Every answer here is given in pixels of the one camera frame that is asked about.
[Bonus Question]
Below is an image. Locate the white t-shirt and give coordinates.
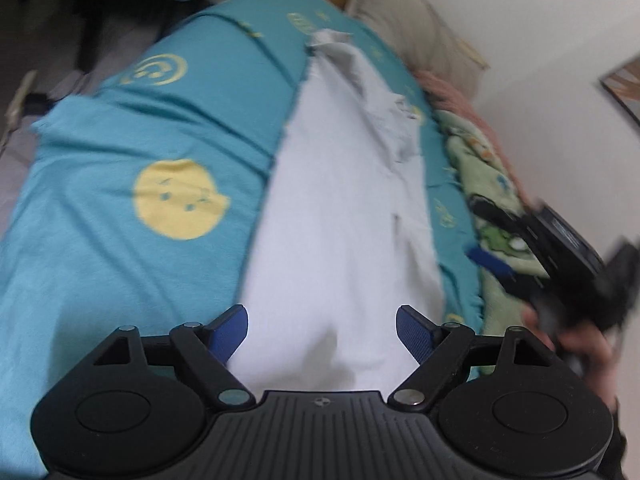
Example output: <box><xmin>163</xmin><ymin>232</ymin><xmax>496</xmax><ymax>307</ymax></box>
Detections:
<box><xmin>230</xmin><ymin>29</ymin><xmax>444</xmax><ymax>393</ymax></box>

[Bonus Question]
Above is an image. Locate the person's right hand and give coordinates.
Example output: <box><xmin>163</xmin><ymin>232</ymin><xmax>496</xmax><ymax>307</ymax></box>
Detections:
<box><xmin>522</xmin><ymin>307</ymin><xmax>620</xmax><ymax>413</ymax></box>

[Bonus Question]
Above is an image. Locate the green cartoon fleece blanket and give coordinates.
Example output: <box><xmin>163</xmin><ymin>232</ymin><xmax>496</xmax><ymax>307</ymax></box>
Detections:
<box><xmin>433</xmin><ymin>109</ymin><xmax>551</xmax><ymax>378</ymax></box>

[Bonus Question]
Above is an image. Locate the teal smiley bed sheet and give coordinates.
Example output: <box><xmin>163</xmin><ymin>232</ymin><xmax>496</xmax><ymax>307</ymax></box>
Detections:
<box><xmin>1</xmin><ymin>0</ymin><xmax>483</xmax><ymax>479</ymax></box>

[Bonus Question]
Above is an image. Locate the pink fluffy blanket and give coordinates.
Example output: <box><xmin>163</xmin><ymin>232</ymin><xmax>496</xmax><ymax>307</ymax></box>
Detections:
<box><xmin>412</xmin><ymin>70</ymin><xmax>530</xmax><ymax>205</ymax></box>

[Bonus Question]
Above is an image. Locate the grey pillow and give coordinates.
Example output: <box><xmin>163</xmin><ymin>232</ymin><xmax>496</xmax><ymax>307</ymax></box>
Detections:
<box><xmin>345</xmin><ymin>0</ymin><xmax>489</xmax><ymax>100</ymax></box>

